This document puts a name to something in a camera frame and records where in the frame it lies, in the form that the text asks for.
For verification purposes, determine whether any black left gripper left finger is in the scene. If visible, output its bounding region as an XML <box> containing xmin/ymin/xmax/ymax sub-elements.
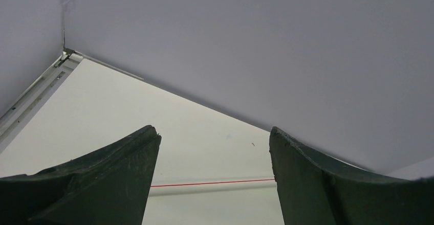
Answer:
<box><xmin>1</xmin><ymin>125</ymin><xmax>162</xmax><ymax>224</ymax></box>

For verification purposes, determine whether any white aluminium table rail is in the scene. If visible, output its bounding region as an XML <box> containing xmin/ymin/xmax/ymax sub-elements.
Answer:
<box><xmin>0</xmin><ymin>47</ymin><xmax>84</xmax><ymax>153</ymax></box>

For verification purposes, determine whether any white pipe frame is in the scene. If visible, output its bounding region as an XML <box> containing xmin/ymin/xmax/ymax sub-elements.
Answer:
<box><xmin>149</xmin><ymin>178</ymin><xmax>276</xmax><ymax>197</ymax></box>

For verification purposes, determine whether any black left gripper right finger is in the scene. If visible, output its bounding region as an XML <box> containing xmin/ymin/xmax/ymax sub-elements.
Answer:
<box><xmin>269</xmin><ymin>127</ymin><xmax>433</xmax><ymax>224</ymax></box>

